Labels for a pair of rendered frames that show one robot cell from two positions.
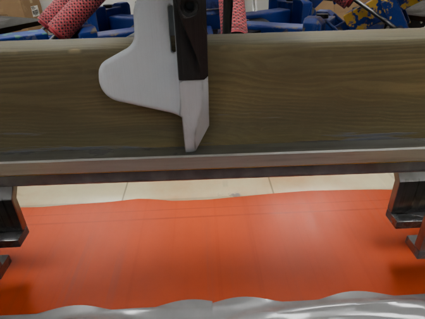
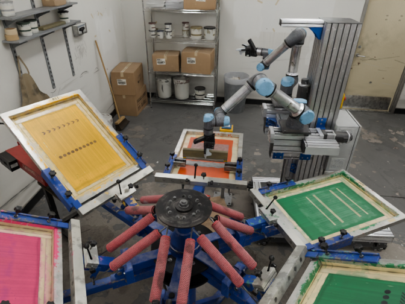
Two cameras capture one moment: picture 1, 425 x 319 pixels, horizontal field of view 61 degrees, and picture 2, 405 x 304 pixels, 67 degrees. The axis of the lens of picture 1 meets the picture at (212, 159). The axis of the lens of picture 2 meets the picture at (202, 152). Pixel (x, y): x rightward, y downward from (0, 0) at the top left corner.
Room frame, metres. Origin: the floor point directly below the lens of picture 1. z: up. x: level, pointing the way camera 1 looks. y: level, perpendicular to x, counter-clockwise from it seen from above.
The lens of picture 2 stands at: (2.25, 0.30, 2.41)
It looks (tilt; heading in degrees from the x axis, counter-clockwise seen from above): 32 degrees down; 189
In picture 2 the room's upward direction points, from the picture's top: 1 degrees clockwise
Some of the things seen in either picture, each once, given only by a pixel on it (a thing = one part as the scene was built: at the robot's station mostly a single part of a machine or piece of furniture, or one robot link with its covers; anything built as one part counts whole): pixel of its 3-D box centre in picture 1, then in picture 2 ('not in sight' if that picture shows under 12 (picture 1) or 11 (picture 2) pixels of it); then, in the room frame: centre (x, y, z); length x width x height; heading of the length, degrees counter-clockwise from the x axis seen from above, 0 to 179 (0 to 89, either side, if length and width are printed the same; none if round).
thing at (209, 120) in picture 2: not in sight; (208, 121); (0.22, 0.03, 1.39); 0.09 x 0.08 x 0.11; 105
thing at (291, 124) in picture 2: not in sight; (295, 120); (-0.09, 0.70, 1.31); 0.15 x 0.15 x 0.10
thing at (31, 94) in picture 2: not in sight; (34, 104); (-0.50, -1.96, 1.06); 0.53 x 0.07 x 1.05; 1
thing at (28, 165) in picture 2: not in sight; (51, 154); (0.38, -1.22, 1.06); 0.61 x 0.46 x 0.12; 61
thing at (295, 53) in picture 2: not in sight; (294, 59); (-0.71, 0.69, 1.63); 0.15 x 0.12 x 0.55; 160
